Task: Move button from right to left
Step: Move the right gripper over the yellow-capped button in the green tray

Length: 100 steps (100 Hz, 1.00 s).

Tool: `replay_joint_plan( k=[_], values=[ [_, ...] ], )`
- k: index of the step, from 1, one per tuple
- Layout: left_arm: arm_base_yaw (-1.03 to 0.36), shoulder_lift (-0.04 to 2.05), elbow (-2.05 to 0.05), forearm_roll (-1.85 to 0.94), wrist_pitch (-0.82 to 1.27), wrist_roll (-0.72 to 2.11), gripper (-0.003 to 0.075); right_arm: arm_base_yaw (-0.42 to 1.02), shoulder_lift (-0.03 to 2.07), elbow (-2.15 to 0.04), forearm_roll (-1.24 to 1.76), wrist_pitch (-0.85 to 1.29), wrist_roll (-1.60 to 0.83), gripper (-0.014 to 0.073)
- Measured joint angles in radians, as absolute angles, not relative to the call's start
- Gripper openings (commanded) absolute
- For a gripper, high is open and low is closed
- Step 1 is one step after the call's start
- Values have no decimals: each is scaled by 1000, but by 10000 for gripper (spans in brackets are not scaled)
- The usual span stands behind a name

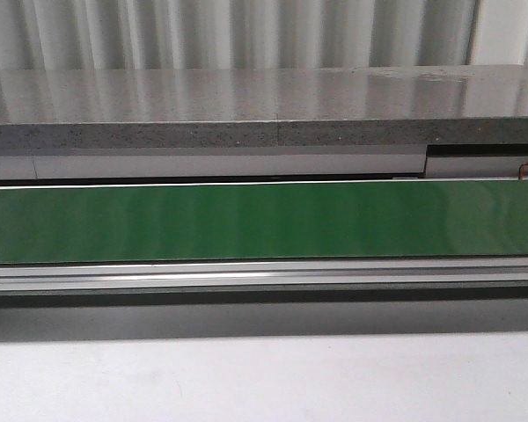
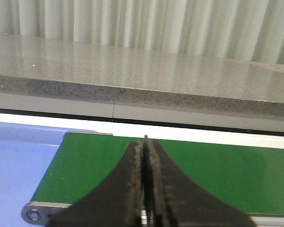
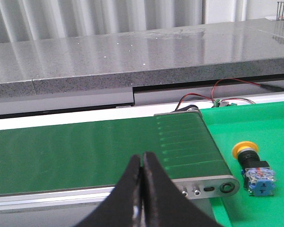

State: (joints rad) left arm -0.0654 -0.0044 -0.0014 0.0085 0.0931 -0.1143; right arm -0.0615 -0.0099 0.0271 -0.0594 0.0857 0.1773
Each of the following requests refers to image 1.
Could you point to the aluminium conveyor frame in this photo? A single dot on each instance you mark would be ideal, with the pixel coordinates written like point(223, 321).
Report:
point(266, 280)

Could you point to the green conveyor belt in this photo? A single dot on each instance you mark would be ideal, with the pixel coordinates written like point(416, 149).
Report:
point(81, 224)

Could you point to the grey stone counter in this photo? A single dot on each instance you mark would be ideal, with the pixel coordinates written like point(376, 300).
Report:
point(405, 122)

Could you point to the white pleated curtain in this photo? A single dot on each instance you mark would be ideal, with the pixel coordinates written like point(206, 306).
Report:
point(260, 34)

